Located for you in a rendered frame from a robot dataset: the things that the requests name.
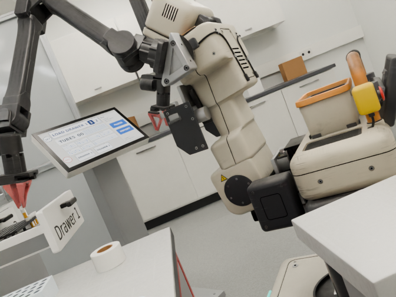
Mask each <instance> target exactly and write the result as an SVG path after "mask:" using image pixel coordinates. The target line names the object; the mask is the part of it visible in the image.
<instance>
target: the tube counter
mask: <svg viewBox="0 0 396 297"><path fill-rule="evenodd" d="M106 128H108V126H106V125H105V124H104V123H102V124H99V125H97V126H94V127H91V128H88V129H86V130H83V131H79V132H77V133H75V134H76V135H77V136H78V137H79V138H81V137H84V136H87V135H90V134H92V133H95V132H98V131H100V130H103V129H106Z"/></svg>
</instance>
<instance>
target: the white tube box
mask: <svg viewBox="0 0 396 297"><path fill-rule="evenodd" d="M58 291H59V289H58V287H57V284H56V283H55V280H54V278H53V276H52V275H51V276H49V277H46V278H44V279H41V280H39V281H37V282H35V283H32V284H30V285H28V286H25V287H23V288H21V289H18V290H17V291H14V292H11V293H9V294H7V295H5V296H2V297H56V295H57V293H58Z"/></svg>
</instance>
